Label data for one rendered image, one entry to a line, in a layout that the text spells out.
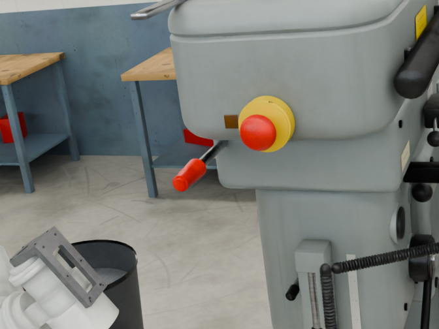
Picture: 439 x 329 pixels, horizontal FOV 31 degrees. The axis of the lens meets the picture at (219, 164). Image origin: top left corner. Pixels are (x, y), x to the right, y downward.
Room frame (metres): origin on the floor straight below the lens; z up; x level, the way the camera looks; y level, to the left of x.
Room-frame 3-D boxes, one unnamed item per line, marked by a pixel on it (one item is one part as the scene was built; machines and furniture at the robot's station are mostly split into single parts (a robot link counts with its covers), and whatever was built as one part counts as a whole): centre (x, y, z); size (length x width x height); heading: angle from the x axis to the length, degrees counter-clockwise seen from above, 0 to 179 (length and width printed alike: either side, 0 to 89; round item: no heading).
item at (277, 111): (0.83, -0.06, 1.76); 0.06 x 0.02 x 0.06; 66
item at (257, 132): (0.81, -0.05, 1.76); 0.04 x 0.03 x 0.04; 66
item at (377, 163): (1.08, -0.17, 1.68); 0.34 x 0.24 x 0.10; 156
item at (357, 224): (1.04, -0.15, 1.47); 0.21 x 0.19 x 0.32; 66
